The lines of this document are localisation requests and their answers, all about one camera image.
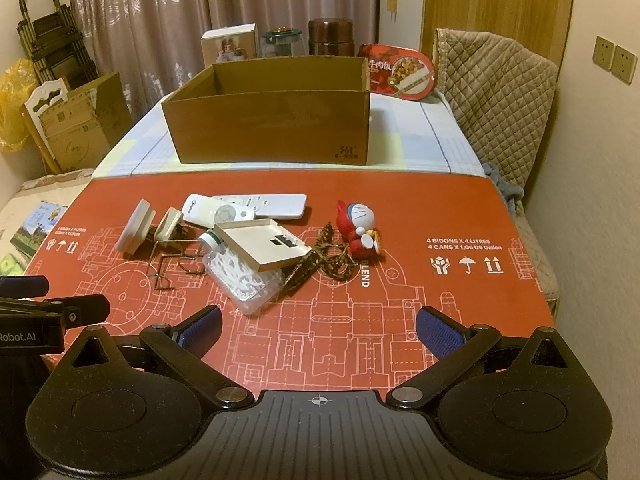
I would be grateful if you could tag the brown metal thermos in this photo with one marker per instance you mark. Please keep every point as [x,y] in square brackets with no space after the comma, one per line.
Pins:
[330,37]

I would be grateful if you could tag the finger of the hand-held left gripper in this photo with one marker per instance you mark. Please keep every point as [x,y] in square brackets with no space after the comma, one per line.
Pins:
[85,307]
[22,286]

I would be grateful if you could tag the white cutout board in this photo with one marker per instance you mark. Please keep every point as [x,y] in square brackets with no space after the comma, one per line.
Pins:
[45,92]

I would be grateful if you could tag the printed cardboard carton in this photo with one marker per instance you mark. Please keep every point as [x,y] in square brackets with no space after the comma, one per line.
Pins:
[85,130]

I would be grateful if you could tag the white slim remote control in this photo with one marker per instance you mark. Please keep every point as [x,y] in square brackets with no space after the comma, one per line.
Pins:
[280,205]

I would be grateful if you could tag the red instant rice bowl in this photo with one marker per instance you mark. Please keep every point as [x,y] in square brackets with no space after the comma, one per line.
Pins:
[400,72]

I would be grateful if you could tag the white product box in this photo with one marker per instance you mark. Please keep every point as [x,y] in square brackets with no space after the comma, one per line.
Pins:
[227,42]

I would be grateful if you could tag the clear floss pick box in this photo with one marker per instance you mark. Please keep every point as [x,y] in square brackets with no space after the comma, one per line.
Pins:
[245,285]

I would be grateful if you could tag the yellow plastic bag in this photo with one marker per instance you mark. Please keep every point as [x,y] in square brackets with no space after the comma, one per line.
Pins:
[12,110]

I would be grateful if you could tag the beige wall socket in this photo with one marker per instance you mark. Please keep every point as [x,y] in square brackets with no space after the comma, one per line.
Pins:
[625,64]
[604,51]

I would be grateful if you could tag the white power adapter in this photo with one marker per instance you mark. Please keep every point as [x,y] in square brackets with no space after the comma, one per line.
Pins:
[167,225]

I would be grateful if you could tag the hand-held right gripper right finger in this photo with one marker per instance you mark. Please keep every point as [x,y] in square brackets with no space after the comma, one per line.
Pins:
[440,332]

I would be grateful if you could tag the red cartoon cat figurine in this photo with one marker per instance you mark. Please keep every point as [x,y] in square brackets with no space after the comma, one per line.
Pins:
[357,225]

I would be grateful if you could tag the checkered bedsheet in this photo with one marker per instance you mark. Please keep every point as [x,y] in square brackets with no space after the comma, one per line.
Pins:
[425,135]

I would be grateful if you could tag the brown cardboard box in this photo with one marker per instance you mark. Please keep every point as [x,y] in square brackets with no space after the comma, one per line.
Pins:
[270,125]

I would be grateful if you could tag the dark folding ladder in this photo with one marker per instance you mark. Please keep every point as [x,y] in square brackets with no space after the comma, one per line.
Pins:
[50,35]

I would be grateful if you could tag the beige quilted chair cover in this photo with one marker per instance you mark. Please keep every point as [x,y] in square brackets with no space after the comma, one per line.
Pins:
[500,110]

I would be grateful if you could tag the small white green-banded bottle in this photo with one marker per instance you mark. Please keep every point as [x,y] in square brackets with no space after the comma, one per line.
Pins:
[210,241]

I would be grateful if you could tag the wooden door panel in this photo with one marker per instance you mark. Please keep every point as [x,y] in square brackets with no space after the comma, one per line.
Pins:
[500,0]

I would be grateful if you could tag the white plastic cover panel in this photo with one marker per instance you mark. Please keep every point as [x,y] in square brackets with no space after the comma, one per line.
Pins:
[255,247]

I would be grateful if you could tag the white rounded remote control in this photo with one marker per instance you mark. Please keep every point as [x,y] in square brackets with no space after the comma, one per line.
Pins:
[200,207]

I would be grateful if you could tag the grey cloth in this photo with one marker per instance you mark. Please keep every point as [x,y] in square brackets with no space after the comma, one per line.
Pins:
[505,187]

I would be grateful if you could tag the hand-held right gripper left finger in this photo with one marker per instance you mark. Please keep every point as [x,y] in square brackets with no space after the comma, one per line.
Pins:
[202,332]

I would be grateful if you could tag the glass jar with green lid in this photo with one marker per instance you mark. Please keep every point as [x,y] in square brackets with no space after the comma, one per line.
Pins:
[282,42]

